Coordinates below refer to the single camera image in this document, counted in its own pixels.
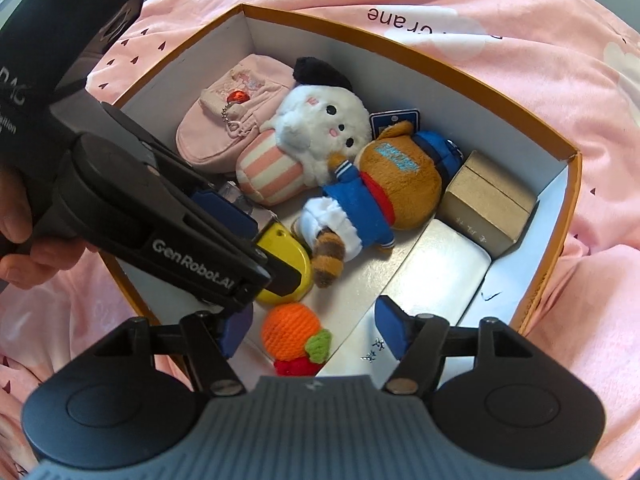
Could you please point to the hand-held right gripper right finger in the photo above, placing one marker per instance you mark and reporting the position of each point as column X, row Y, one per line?
column 392, row 325

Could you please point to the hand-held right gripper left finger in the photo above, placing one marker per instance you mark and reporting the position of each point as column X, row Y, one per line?
column 235, row 332

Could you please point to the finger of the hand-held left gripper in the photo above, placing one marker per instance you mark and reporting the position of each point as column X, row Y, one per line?
column 225, row 207
column 285, row 277

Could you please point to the yellow black plastic case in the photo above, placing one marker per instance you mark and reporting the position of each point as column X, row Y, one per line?
column 292, row 255

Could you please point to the crocheted orange fruit charm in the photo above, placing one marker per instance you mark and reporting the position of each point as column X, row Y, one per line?
column 287, row 330

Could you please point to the white box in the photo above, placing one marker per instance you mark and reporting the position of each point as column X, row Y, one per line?
column 430, row 270

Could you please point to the pink fabric pouch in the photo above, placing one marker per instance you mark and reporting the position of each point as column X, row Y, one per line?
column 220, row 130

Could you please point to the white dog plush toy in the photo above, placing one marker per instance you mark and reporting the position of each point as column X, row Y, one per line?
column 310, row 125

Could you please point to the orange yellow plush toy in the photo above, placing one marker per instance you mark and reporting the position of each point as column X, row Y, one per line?
column 400, row 185

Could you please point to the small lidded gift box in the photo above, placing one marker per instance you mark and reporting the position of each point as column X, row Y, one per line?
column 480, row 210

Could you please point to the orange cardboard box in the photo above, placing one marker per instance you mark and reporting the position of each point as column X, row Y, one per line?
column 555, row 260

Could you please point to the blue rectangular tag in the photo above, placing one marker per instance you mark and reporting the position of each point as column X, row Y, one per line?
column 387, row 120

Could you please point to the person's left hand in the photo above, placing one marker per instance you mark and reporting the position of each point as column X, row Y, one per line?
column 15, row 210

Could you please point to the clear plastic box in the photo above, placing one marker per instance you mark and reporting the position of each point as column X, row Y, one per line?
column 235, row 194

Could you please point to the pink printed blanket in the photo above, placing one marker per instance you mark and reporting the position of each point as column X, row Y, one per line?
column 500, row 60

